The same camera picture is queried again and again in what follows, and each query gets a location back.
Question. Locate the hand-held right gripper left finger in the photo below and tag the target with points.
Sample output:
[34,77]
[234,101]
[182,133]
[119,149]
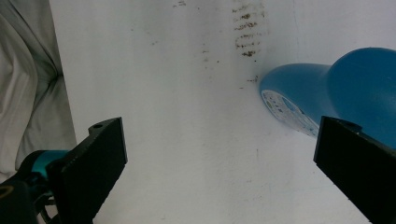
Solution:
[90,168]

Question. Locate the grey cloth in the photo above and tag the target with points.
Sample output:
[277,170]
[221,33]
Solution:
[28,93]

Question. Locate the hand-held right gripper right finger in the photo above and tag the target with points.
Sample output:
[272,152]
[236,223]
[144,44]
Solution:
[358,161]

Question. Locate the blue detergent bottle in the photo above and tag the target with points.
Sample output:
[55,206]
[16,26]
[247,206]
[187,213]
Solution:
[358,87]

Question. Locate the white table mat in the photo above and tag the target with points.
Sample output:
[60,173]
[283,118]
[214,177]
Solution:
[186,124]

